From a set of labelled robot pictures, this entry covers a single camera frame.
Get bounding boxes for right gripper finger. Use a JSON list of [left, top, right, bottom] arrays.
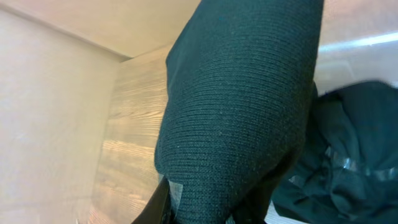
[[131, 177, 171, 224]]

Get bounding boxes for large black garment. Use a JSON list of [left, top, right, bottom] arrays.
[[155, 0, 323, 223]]

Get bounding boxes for small black garment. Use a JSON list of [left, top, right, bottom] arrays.
[[272, 81, 397, 224]]

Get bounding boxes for clear plastic storage bin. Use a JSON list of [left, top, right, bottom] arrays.
[[314, 32, 397, 95]]

